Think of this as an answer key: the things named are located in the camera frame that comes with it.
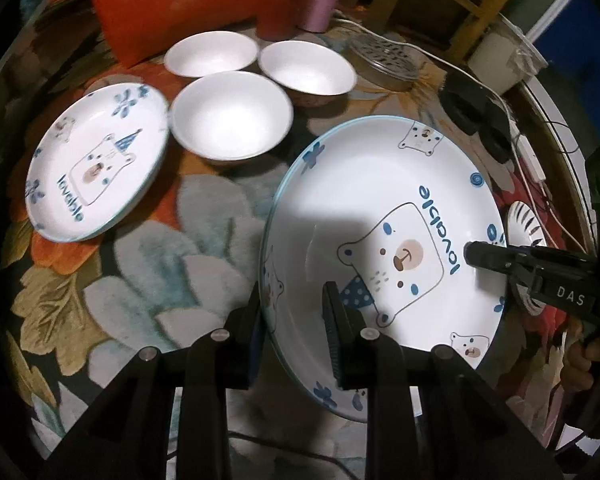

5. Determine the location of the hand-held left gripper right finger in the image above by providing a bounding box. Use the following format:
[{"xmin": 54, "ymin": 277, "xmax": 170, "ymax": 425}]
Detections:
[{"xmin": 321, "ymin": 281, "xmax": 566, "ymax": 480}]

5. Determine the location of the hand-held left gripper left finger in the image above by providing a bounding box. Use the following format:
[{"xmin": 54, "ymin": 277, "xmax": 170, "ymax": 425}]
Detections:
[{"xmin": 40, "ymin": 281, "xmax": 268, "ymax": 480}]

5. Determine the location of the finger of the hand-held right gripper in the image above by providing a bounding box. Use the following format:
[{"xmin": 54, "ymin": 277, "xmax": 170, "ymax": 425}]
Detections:
[{"xmin": 466, "ymin": 241, "xmax": 537, "ymax": 277}]

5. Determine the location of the large bear print plate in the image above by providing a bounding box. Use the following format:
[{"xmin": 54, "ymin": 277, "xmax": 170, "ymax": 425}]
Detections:
[{"xmin": 259, "ymin": 116, "xmax": 512, "ymax": 423}]

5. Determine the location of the white bowl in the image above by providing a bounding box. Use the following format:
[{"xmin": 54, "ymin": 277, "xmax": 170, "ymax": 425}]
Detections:
[
  {"xmin": 170, "ymin": 71, "xmax": 294, "ymax": 162},
  {"xmin": 163, "ymin": 31, "xmax": 259, "ymax": 78},
  {"xmin": 258, "ymin": 41, "xmax": 357, "ymax": 108}
]

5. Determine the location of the small bear print plate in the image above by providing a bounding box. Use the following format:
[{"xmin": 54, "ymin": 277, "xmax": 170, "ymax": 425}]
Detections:
[{"xmin": 25, "ymin": 82, "xmax": 171, "ymax": 243}]

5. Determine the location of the person's right hand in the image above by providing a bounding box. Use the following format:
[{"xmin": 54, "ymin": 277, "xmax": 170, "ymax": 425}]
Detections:
[{"xmin": 566, "ymin": 337, "xmax": 597, "ymax": 392}]

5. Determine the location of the small striped dish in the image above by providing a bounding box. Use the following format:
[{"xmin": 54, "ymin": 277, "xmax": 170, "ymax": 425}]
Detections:
[{"xmin": 506, "ymin": 200, "xmax": 551, "ymax": 316}]

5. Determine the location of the white power strip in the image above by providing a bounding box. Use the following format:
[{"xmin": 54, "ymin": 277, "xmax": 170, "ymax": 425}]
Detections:
[{"xmin": 510, "ymin": 130, "xmax": 547, "ymax": 183}]

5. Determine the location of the floral printed mat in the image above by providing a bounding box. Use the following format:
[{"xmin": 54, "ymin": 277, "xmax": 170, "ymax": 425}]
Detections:
[{"xmin": 0, "ymin": 0, "xmax": 600, "ymax": 461}]

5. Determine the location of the black slipper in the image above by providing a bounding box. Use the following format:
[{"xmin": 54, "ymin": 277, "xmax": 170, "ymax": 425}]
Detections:
[
  {"xmin": 480, "ymin": 105, "xmax": 517, "ymax": 163},
  {"xmin": 440, "ymin": 72, "xmax": 492, "ymax": 136}
]

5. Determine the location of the white plastic bucket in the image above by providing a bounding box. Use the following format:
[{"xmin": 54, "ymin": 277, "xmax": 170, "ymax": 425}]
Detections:
[{"xmin": 467, "ymin": 25, "xmax": 551, "ymax": 93}]

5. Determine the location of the perforated metal tin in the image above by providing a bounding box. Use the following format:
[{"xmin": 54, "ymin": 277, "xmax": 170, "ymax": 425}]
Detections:
[{"xmin": 349, "ymin": 35, "xmax": 423, "ymax": 92}]

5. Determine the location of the wooden stool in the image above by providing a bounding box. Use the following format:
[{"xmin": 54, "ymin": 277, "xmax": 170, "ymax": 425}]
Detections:
[{"xmin": 350, "ymin": 0, "xmax": 526, "ymax": 61}]

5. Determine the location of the dark red cylinder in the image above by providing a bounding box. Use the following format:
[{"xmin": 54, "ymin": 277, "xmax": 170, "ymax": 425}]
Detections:
[{"xmin": 257, "ymin": 0, "xmax": 313, "ymax": 41}]

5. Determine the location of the red paper bag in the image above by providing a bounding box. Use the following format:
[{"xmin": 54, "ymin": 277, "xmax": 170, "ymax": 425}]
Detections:
[{"xmin": 82, "ymin": 0, "xmax": 271, "ymax": 68}]

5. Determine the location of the thin black cable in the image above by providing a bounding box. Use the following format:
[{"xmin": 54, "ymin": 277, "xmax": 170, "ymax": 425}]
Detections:
[{"xmin": 165, "ymin": 430, "xmax": 291, "ymax": 461}]

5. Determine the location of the black cable bundle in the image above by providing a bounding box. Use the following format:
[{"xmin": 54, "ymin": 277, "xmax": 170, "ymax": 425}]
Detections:
[{"xmin": 540, "ymin": 117, "xmax": 600, "ymax": 241}]

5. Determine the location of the white cable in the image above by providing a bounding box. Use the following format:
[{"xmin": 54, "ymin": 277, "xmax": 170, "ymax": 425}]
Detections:
[{"xmin": 330, "ymin": 9, "xmax": 588, "ymax": 253}]

